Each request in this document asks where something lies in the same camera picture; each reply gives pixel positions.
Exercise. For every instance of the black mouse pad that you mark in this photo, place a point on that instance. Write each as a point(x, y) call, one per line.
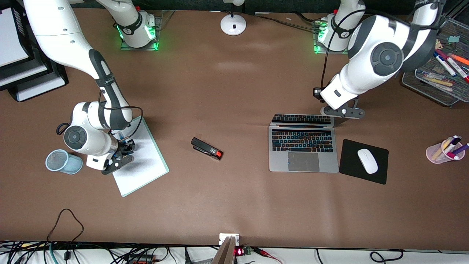
point(348, 161)

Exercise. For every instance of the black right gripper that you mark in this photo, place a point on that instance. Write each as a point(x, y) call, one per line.
point(125, 147)

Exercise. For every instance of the yellow marker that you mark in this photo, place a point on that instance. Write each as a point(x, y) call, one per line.
point(441, 149)

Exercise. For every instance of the small teal clip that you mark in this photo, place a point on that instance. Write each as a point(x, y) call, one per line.
point(454, 39)

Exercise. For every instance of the beige wooden clip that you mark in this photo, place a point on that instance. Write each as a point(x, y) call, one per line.
point(439, 44)

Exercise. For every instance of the black stapler red tip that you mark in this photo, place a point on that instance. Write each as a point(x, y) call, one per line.
point(205, 147)

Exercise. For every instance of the light blue pen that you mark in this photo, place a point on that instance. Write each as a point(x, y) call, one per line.
point(432, 74)

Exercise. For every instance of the purple marker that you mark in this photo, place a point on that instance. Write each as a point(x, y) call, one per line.
point(462, 148)

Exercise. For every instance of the orange marker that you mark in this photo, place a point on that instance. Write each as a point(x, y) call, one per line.
point(460, 59)

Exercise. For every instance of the teal clipboard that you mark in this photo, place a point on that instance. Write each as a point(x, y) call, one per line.
point(125, 194)

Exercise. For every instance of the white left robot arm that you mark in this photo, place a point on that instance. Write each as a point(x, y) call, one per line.
point(384, 55)

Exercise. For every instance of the white mounting plate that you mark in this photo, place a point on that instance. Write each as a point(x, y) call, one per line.
point(223, 238)

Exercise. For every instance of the white marker black cap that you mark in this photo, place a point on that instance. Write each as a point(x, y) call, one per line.
point(456, 139)

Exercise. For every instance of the circuit board red display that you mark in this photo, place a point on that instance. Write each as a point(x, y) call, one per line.
point(239, 252)

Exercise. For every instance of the black mesh desk tray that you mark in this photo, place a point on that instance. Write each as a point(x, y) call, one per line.
point(450, 94)

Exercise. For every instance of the blue marker white ends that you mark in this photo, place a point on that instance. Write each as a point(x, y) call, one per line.
point(121, 136)

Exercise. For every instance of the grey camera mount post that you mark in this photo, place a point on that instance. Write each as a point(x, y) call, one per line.
point(225, 255)

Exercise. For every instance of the yellow pen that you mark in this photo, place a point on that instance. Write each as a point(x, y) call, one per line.
point(439, 82)

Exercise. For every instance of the white paper sheet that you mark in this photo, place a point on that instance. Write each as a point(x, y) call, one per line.
point(146, 165)
point(22, 73)
point(40, 90)
point(11, 40)

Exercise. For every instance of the white round lamp base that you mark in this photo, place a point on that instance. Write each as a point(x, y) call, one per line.
point(233, 25)

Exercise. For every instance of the white computer mouse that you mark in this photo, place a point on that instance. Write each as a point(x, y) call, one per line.
point(367, 161)

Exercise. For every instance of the black stacked document tray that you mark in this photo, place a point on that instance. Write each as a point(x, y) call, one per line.
point(13, 96)

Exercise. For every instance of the white marker blue cap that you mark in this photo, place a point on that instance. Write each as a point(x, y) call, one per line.
point(445, 64)

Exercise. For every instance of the white marker red cap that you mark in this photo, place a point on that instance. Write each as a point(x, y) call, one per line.
point(458, 68)

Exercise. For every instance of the black connector block red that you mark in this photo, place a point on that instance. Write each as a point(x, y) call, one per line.
point(141, 259)

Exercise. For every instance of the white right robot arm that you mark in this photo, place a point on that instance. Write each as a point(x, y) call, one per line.
point(55, 22)

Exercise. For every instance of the black scissors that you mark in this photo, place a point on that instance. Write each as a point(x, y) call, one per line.
point(58, 130)

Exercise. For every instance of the silver laptop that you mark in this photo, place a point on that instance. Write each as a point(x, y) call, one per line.
point(304, 161)

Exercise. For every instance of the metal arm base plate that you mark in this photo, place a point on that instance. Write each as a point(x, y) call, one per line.
point(154, 46)
point(331, 52)

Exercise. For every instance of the pink marker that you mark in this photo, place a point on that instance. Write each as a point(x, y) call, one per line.
point(453, 156)

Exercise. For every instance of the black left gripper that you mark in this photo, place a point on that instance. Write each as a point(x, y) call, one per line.
point(316, 95)

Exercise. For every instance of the pink pen cup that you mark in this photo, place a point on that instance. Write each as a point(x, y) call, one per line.
point(432, 154)

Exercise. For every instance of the light blue mesh cup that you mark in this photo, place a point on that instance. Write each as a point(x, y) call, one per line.
point(73, 164)

